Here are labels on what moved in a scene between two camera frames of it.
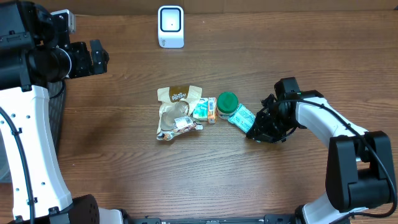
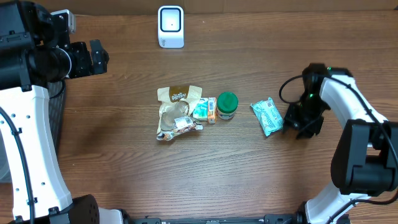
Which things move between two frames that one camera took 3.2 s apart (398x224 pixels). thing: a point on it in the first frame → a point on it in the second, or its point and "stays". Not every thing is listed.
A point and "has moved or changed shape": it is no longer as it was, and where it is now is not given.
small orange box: (212, 110) stays
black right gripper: (263, 134) → (310, 130)
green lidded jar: (227, 102) stays
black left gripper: (86, 66) stays
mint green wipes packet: (242, 117) has moved or changed shape
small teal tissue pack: (201, 112) stays
